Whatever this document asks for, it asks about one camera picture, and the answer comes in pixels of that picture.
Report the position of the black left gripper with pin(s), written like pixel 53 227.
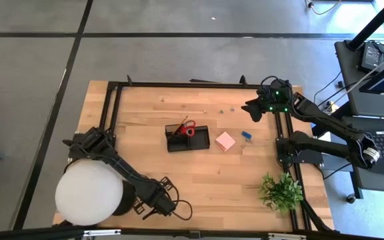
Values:
pixel 162 201

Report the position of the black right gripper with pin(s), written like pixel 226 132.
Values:
pixel 277 100

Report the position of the small blue eraser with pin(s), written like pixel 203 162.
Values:
pixel 246 135

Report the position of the pink sticky note pad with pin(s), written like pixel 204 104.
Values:
pixel 225 141

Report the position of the black mesh desk organizer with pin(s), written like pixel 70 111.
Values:
pixel 197 142

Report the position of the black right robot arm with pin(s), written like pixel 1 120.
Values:
pixel 328 148

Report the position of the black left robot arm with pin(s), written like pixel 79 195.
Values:
pixel 125 170

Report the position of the black round lamp base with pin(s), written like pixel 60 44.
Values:
pixel 125 203

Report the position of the white paper sheet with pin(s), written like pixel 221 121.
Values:
pixel 326 136

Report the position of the yellow power plug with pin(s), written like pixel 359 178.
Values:
pixel 332 107

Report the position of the green artificial plant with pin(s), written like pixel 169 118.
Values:
pixel 282 195

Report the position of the black monitor cart shelf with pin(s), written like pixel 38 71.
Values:
pixel 352 86

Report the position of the black power adapter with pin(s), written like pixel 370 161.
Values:
pixel 370 55

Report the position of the black caster wheel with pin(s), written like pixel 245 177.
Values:
pixel 351 199

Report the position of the black laptop cart shelf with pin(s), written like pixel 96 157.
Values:
pixel 378 183

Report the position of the black cart pole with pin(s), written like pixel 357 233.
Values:
pixel 375 24

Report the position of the silver metal bracket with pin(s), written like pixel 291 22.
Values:
pixel 287 236
pixel 102 232

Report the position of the black aluminium table frame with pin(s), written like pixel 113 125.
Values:
pixel 195 85

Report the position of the black camera mount beam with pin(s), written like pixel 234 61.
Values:
pixel 45 233

